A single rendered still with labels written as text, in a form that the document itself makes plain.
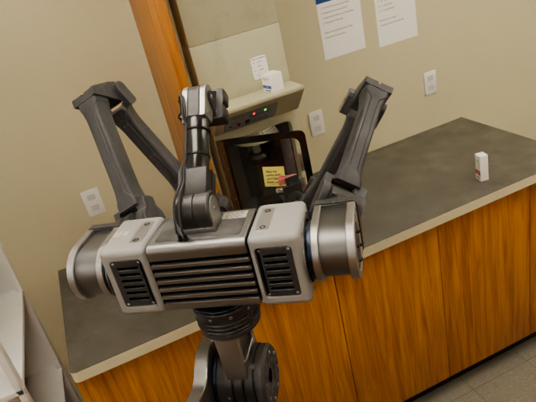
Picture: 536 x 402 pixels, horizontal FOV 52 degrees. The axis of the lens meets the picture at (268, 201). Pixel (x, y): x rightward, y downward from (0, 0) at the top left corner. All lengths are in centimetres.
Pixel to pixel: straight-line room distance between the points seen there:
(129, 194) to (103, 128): 18
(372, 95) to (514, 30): 183
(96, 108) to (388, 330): 141
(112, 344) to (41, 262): 70
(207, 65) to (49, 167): 80
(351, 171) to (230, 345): 46
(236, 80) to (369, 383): 131
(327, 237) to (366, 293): 113
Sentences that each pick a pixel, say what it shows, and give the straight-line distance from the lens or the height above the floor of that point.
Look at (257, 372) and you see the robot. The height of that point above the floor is 119.
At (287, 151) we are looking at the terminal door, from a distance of 186.
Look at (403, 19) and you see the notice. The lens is 271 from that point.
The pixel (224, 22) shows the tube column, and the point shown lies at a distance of 187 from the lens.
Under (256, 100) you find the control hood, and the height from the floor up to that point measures 151.
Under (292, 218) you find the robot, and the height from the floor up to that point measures 153.
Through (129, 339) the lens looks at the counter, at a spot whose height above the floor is 94.
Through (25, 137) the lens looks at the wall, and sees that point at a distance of 227.
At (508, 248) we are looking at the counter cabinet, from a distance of 248.
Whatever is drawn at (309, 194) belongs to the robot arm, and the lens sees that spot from 161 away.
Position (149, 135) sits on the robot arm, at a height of 157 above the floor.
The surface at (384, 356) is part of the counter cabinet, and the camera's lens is 234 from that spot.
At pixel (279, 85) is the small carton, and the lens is 188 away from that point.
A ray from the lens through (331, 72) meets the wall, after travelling 254.
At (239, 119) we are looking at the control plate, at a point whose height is 146.
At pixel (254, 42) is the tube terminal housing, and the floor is 167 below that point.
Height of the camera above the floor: 201
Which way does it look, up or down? 26 degrees down
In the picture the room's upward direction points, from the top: 14 degrees counter-clockwise
